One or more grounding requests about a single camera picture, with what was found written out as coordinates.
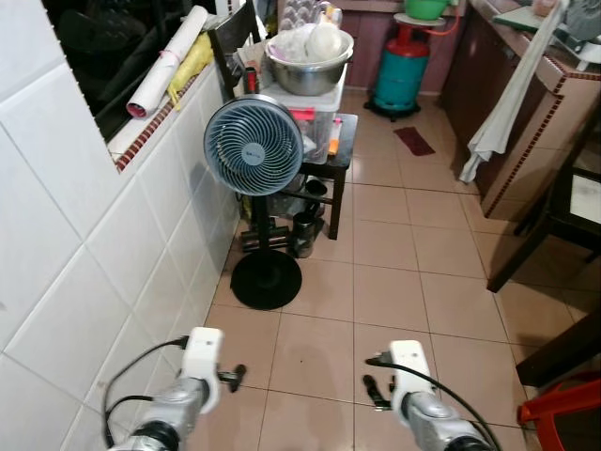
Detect black cup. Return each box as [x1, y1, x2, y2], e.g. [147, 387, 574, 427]
[290, 211, 325, 259]

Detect red plastic chair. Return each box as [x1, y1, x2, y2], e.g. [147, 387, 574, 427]
[516, 370, 601, 451]

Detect grey standing fan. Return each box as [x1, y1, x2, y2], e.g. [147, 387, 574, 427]
[203, 94, 305, 312]

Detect dark wooden table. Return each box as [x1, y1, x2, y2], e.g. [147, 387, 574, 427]
[485, 113, 601, 294]

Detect small black side table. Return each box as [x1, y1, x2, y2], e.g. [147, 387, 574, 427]
[246, 113, 361, 241]

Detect dark red floor mat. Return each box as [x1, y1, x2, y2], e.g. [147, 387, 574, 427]
[393, 126, 437, 158]

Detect clear plastic storage box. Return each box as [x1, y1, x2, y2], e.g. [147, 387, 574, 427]
[244, 62, 349, 153]

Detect brown tiled kitchen counter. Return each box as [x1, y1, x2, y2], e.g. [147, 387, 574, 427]
[439, 0, 601, 223]

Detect large metal bowl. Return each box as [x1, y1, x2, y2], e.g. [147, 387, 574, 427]
[265, 28, 356, 98]

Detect teal gas cylinder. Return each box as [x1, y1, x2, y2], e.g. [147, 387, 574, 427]
[364, 23, 427, 121]

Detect yellow cloth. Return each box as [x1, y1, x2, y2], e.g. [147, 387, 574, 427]
[168, 32, 216, 110]

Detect grey hanging cloth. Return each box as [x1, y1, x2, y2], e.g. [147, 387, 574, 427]
[457, 0, 567, 185]

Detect white rolled paper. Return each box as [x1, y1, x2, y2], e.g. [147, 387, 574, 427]
[126, 7, 210, 119]

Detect dark wooden chair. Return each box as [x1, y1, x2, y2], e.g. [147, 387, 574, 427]
[208, 0, 267, 101]

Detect white plastic bag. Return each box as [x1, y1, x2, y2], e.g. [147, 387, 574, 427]
[272, 21, 348, 64]

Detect grey egg tray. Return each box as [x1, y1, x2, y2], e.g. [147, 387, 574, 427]
[280, 0, 345, 31]

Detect green plastic bowl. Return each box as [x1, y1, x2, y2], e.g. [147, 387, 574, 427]
[404, 0, 453, 22]

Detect grey countertop appliance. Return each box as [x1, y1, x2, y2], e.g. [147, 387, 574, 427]
[562, 0, 601, 46]

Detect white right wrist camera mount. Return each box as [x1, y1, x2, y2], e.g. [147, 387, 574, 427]
[389, 340, 434, 420]

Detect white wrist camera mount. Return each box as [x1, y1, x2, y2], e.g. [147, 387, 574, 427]
[180, 328, 225, 415]
[389, 340, 434, 420]

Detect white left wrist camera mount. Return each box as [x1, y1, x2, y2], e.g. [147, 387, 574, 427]
[180, 328, 225, 415]

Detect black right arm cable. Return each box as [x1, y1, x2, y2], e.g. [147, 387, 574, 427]
[365, 354, 501, 450]

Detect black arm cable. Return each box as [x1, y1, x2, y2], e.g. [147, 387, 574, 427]
[365, 354, 501, 450]
[100, 337, 191, 446]

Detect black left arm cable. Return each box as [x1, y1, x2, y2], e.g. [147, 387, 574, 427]
[100, 337, 191, 446]

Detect orange gas hose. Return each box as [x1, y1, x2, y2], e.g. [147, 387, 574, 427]
[424, 6, 463, 40]

